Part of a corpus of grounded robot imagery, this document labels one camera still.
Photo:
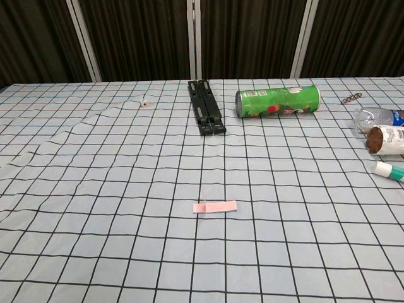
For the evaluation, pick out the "dark pleated screen panel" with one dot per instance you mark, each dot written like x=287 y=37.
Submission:
x=139 y=38
x=249 y=38
x=34 y=41
x=360 y=38

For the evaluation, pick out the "green chips can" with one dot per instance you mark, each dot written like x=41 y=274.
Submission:
x=277 y=101

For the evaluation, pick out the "blue checked tablecloth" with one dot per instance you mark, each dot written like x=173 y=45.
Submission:
x=126 y=221

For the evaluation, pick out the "white and green glue stick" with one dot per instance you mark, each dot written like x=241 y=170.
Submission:
x=389 y=171

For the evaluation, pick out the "small white cap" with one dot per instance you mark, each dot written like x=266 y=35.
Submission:
x=143 y=102

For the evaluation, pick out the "black folding stand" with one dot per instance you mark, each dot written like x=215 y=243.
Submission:
x=206 y=105

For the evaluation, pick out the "clear plastic water bottle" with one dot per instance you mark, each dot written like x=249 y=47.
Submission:
x=375 y=118

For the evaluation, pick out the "white cup with brown contents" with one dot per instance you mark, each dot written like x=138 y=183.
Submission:
x=386 y=140

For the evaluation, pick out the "white screen frame post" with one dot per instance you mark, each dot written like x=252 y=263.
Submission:
x=86 y=44
x=303 y=41
x=194 y=41

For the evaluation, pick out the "pink strip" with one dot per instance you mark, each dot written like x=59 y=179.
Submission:
x=217 y=206

